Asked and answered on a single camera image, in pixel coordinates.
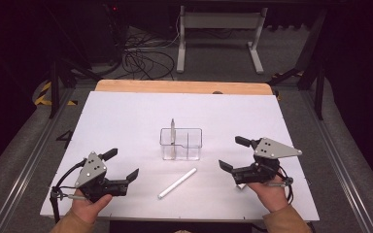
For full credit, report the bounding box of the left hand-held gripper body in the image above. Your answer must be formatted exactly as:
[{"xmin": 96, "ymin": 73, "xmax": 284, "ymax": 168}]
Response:
[{"xmin": 74, "ymin": 150, "xmax": 131, "ymax": 204}]

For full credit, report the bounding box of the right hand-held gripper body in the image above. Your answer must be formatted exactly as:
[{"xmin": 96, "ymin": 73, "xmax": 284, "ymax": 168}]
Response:
[{"xmin": 231, "ymin": 136, "xmax": 303, "ymax": 186}]

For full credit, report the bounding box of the clear acrylic organizer box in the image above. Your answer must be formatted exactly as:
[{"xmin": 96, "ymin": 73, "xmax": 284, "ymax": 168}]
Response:
[{"xmin": 159, "ymin": 127, "xmax": 204, "ymax": 162}]

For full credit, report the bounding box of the long white pen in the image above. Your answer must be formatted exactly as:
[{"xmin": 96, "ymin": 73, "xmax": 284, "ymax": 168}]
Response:
[{"xmin": 156, "ymin": 167, "xmax": 198, "ymax": 200}]

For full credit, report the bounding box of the silver clear pen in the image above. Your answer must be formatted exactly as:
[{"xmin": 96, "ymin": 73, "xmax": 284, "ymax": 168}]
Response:
[{"xmin": 169, "ymin": 117, "xmax": 177, "ymax": 160}]

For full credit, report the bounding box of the person's left hand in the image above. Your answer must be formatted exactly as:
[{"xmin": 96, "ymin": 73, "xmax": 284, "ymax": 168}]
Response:
[{"xmin": 71, "ymin": 192, "xmax": 114, "ymax": 224}]

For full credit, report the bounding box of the person's right hand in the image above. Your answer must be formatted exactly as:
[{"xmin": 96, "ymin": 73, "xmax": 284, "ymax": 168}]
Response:
[{"xmin": 247, "ymin": 176, "xmax": 289, "ymax": 213}]

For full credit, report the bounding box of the white board sheet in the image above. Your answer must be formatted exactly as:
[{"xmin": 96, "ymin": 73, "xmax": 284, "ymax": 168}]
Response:
[{"xmin": 39, "ymin": 90, "xmax": 321, "ymax": 222}]

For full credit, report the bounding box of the black metal stand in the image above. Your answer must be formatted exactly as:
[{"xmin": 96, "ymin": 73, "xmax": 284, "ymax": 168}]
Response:
[
  {"xmin": 266, "ymin": 8, "xmax": 328, "ymax": 120},
  {"xmin": 49, "ymin": 57, "xmax": 103, "ymax": 119}
]

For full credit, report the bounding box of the yellow black hazard tape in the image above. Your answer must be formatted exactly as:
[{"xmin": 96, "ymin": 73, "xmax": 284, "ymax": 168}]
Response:
[{"xmin": 34, "ymin": 81, "xmax": 79, "ymax": 107}]

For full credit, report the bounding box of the black equipment case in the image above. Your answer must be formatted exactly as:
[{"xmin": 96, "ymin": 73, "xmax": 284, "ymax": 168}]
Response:
[{"xmin": 77, "ymin": 0, "xmax": 128, "ymax": 64}]

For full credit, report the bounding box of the left hand-held gripper cable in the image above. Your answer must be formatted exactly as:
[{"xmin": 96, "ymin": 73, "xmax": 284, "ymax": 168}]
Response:
[{"xmin": 50, "ymin": 157, "xmax": 88, "ymax": 224}]

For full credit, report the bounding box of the hand-held gripper cable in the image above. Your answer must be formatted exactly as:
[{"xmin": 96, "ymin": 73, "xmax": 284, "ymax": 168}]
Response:
[
  {"xmin": 265, "ymin": 164, "xmax": 295, "ymax": 206},
  {"xmin": 50, "ymin": 157, "xmax": 88, "ymax": 224}
]

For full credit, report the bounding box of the right hand-held gripper cable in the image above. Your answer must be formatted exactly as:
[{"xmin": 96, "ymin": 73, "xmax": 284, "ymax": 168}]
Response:
[{"xmin": 265, "ymin": 164, "xmax": 295, "ymax": 206}]

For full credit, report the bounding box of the aluminium floor rail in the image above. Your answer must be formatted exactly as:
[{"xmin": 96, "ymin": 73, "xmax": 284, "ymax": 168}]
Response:
[
  {"xmin": 299, "ymin": 90, "xmax": 373, "ymax": 233},
  {"xmin": 0, "ymin": 86, "xmax": 79, "ymax": 233}
]

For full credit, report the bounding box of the bundle of black floor cables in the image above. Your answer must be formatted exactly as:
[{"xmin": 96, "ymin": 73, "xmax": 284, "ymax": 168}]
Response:
[{"xmin": 120, "ymin": 28, "xmax": 180, "ymax": 82}]

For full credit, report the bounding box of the white metal stand frame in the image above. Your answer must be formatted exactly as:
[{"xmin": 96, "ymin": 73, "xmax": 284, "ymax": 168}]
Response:
[{"xmin": 176, "ymin": 5, "xmax": 269, "ymax": 75}]

